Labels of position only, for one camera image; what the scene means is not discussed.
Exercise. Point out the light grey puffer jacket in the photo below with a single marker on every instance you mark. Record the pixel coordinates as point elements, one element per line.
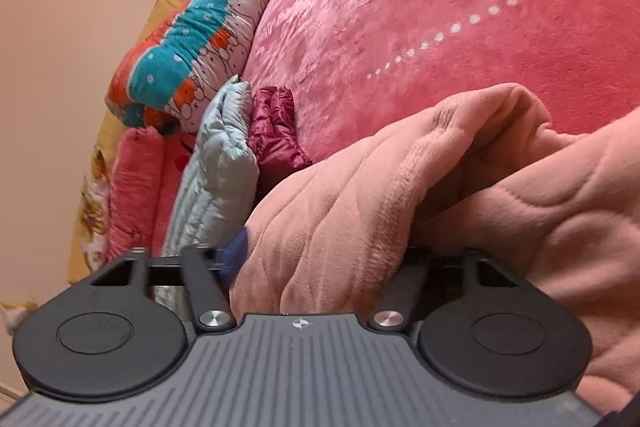
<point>218,185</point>

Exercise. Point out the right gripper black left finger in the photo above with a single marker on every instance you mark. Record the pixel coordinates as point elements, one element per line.
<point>138,293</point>

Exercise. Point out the folded pink blanket stack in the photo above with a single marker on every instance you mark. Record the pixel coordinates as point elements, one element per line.
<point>144,184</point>

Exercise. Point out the teal cartoon-print quilt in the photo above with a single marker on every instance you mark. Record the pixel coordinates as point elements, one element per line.
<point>175,72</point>

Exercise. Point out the pink heart-print bed blanket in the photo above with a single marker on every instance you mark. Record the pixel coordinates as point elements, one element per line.
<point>354,66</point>

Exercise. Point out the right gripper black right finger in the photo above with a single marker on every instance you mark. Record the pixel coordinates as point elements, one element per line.
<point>447,293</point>

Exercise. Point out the pink quilted garment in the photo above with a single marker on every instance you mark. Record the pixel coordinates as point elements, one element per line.
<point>481,169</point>

